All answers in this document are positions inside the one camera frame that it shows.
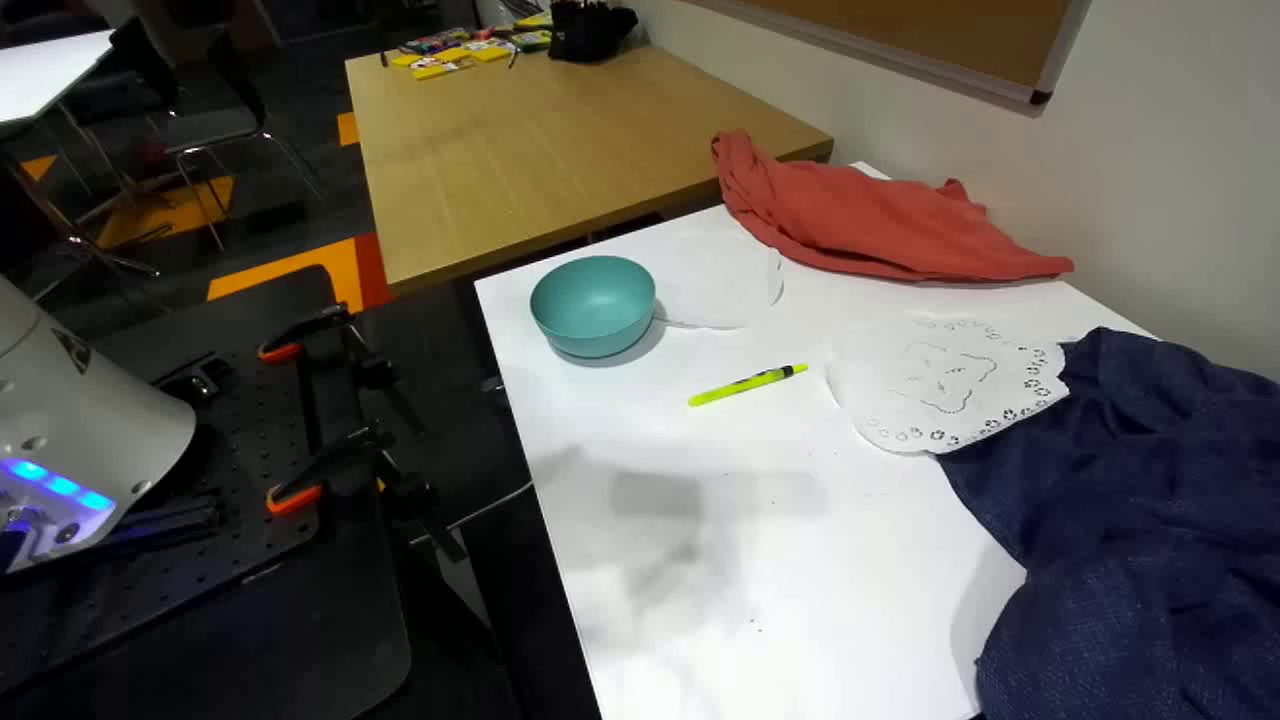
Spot black object on table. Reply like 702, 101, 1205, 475
546, 0, 635, 63

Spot yellow-green highlighter pen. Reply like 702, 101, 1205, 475
684, 361, 807, 407

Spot white paper doily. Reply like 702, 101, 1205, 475
822, 321, 1067, 456

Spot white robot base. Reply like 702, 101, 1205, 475
0, 280, 195, 577

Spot black orange clamp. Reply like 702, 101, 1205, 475
265, 425, 463, 561
255, 302, 394, 443

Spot red-orange cloth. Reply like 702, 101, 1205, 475
711, 133, 1072, 282

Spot black orange clamp lower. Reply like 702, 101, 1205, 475
265, 425, 463, 561

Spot dark blue cloth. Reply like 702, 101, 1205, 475
943, 326, 1280, 720

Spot cork bulletin board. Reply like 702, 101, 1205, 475
697, 0, 1091, 110

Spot wooden table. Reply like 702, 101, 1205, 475
345, 46, 831, 287

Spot chair in background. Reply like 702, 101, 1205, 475
0, 28, 276, 238

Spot yellow items on table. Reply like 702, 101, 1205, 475
378, 33, 551, 79

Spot black orange clamp upper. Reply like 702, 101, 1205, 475
255, 302, 394, 443

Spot teal plastic bowl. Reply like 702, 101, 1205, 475
526, 254, 657, 361

